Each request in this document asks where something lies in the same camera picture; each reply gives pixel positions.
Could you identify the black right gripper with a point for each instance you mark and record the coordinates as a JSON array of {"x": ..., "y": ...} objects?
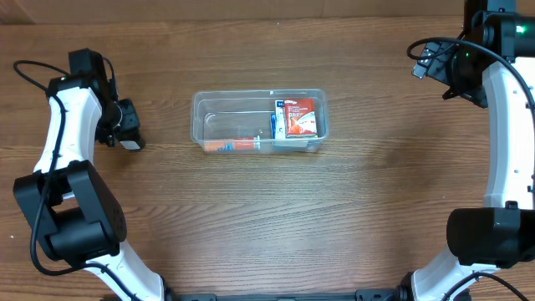
[{"x": 435, "y": 68}]

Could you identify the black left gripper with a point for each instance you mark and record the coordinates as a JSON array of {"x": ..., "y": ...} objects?
[{"x": 131, "y": 122}]

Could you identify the dark syrup bottle white cap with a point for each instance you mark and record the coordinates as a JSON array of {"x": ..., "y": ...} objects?
[{"x": 132, "y": 145}]

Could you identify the clear plastic container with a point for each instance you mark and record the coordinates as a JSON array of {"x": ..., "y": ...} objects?
[{"x": 228, "y": 114}]

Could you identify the orange tube white cap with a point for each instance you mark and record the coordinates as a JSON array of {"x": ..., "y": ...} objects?
[{"x": 232, "y": 145}]

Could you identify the blue VapoDrops box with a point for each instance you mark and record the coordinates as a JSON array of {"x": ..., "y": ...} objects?
[{"x": 273, "y": 125}]

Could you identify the white Hansaplast box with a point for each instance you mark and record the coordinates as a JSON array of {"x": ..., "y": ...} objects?
[{"x": 280, "y": 124}]

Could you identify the red medicine box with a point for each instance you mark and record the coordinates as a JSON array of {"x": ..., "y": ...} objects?
[{"x": 300, "y": 118}]

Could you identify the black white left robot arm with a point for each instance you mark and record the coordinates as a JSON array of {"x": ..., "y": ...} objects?
[{"x": 76, "y": 221}]

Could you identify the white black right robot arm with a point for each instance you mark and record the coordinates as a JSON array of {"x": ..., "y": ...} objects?
[{"x": 490, "y": 64}]

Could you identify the brown cardboard back wall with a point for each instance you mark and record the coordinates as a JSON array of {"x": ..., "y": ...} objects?
[{"x": 118, "y": 11}]

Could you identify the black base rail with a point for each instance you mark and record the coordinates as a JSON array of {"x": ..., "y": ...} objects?
[{"x": 292, "y": 296}]

